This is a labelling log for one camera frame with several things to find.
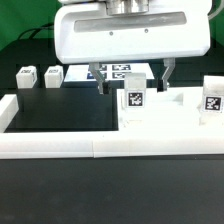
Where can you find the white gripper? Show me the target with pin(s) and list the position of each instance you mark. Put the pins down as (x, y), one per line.
(89, 32)

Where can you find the white square table top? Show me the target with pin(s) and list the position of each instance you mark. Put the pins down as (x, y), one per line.
(176, 108)

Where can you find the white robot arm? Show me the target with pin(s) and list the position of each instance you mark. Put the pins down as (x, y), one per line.
(126, 5)

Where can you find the white sheet with AprilTags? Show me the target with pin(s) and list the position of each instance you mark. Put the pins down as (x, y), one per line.
(81, 73)

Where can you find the white U-shaped obstacle fence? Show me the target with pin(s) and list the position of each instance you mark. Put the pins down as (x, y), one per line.
(69, 123)

